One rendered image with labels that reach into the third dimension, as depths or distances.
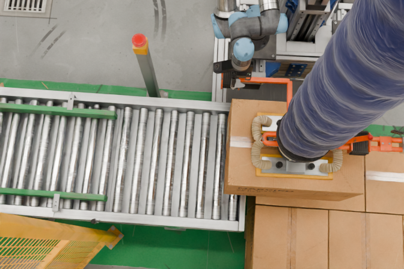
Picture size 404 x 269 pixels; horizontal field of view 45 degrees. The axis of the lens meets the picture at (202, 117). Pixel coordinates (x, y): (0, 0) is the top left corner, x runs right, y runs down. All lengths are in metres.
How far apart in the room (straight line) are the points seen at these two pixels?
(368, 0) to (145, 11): 2.78
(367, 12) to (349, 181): 1.38
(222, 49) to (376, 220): 1.42
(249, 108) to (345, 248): 0.98
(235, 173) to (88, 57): 1.73
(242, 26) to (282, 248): 1.31
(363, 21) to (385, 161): 1.98
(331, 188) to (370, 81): 1.20
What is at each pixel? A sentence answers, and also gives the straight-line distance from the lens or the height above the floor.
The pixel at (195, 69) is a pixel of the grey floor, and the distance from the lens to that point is 3.42.
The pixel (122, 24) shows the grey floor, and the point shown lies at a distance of 3.60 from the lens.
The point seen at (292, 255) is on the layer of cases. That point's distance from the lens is 2.70.
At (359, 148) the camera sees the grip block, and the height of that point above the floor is 1.22.
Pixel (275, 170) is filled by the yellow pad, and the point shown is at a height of 1.09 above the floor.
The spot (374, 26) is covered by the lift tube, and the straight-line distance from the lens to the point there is 0.94.
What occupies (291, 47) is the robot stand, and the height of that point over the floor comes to 0.95.
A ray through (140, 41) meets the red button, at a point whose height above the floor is 1.04.
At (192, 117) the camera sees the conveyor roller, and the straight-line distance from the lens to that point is 2.75.
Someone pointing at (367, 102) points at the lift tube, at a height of 2.14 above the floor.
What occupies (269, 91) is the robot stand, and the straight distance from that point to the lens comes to 3.18.
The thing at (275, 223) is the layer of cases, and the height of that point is 0.54.
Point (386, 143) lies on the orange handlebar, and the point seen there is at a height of 1.22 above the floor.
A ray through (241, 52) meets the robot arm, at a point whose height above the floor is 1.56.
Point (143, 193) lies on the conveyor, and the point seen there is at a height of 0.49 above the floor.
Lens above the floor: 3.20
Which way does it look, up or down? 75 degrees down
